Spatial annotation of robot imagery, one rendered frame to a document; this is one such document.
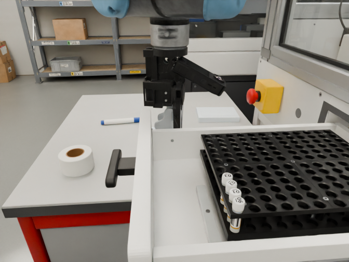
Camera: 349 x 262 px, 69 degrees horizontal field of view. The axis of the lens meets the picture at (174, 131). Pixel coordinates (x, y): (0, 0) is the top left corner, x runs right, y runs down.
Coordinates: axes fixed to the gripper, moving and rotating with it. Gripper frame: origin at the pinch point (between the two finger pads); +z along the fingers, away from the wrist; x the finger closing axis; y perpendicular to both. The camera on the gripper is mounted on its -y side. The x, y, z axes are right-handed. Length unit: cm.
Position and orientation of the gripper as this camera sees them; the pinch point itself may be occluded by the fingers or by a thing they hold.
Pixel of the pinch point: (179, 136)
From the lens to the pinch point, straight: 59.4
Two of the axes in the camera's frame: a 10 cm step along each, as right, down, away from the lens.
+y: -9.9, -0.5, 1.0
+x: -1.1, 4.5, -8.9
